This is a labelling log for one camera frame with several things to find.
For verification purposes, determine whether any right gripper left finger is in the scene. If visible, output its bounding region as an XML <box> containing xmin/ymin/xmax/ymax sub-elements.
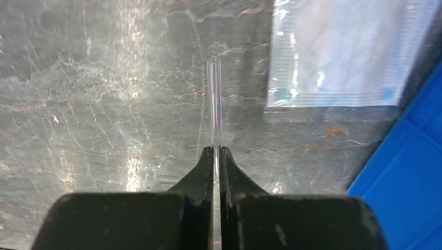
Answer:
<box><xmin>32</xmin><ymin>147</ymin><xmax>214</xmax><ymax>249</ymax></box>

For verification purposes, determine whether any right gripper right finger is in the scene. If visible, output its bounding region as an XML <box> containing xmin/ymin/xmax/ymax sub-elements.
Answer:
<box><xmin>219</xmin><ymin>147</ymin><xmax>388</xmax><ymax>249</ymax></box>

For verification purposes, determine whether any straight glass tube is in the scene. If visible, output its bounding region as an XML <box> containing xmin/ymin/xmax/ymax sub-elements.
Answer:
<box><xmin>207</xmin><ymin>61</ymin><xmax>222</xmax><ymax>184</ymax></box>

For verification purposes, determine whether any short glass tube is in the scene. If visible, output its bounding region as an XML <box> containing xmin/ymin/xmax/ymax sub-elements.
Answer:
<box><xmin>158</xmin><ymin>175</ymin><xmax>181</xmax><ymax>185</ymax></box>

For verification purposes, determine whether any blue plastic tray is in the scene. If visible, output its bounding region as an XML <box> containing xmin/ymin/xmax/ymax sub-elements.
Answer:
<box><xmin>348</xmin><ymin>66</ymin><xmax>441</xmax><ymax>249</ymax></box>

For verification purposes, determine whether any packaged face mask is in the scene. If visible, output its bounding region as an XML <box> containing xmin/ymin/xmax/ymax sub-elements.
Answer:
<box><xmin>266</xmin><ymin>0</ymin><xmax>441</xmax><ymax>108</ymax></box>

